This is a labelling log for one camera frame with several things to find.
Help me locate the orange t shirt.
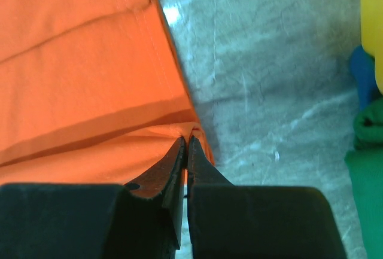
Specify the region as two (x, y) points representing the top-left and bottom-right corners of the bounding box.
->
(1, 0), (214, 184)

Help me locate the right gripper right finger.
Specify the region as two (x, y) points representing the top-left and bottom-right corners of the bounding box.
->
(187, 138), (346, 258)

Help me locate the folded blue t shirt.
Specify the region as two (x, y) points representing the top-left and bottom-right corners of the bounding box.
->
(349, 45), (381, 110)

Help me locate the folded green t shirt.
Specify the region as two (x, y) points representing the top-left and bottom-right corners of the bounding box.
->
(345, 98), (382, 258)

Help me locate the yellow plastic bin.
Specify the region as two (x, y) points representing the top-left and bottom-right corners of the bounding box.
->
(360, 0), (382, 94)

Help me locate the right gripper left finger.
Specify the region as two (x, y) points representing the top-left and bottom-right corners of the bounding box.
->
(1, 138), (186, 258)

